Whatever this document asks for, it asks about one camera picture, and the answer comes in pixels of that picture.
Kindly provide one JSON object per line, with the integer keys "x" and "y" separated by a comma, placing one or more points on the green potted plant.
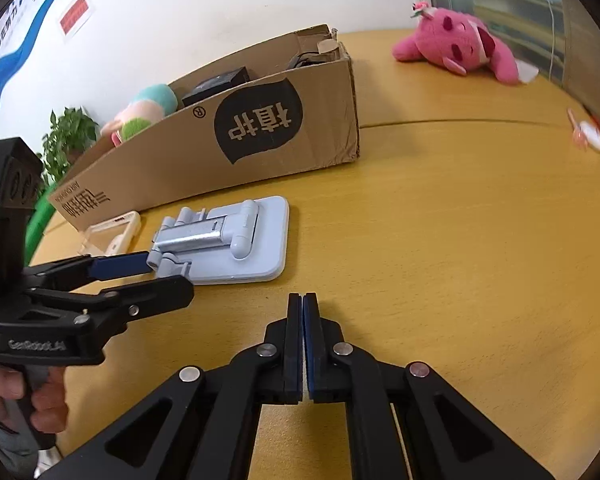
{"x": 71, "y": 134}

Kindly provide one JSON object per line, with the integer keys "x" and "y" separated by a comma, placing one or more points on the pink plush toy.
{"x": 460, "y": 43}

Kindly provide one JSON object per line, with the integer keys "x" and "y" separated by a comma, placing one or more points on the black product box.
{"x": 215, "y": 85}

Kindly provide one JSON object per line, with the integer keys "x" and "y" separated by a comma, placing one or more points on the person left hand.
{"x": 51, "y": 410}

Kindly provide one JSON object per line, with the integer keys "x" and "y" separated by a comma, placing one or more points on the green object at edge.
{"x": 44, "y": 211}

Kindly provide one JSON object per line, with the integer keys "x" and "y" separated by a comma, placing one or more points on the cream clear phone case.
{"x": 111, "y": 237}

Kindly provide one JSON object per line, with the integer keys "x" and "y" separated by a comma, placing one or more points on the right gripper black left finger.
{"x": 199, "y": 424}

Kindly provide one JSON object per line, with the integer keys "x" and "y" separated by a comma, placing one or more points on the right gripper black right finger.
{"x": 405, "y": 422}

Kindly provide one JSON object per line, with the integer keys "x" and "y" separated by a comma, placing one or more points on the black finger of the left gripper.
{"x": 140, "y": 297}
{"x": 110, "y": 264}

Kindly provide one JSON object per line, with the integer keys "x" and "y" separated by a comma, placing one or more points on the pink green teal plush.
{"x": 150, "y": 105}

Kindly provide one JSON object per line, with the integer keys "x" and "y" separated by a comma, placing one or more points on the brown cardboard box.
{"x": 296, "y": 114}

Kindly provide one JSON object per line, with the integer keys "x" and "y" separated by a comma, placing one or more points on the white folding phone stand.
{"x": 239, "y": 243}

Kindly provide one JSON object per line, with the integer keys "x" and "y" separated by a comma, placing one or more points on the red white small packet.
{"x": 584, "y": 134}

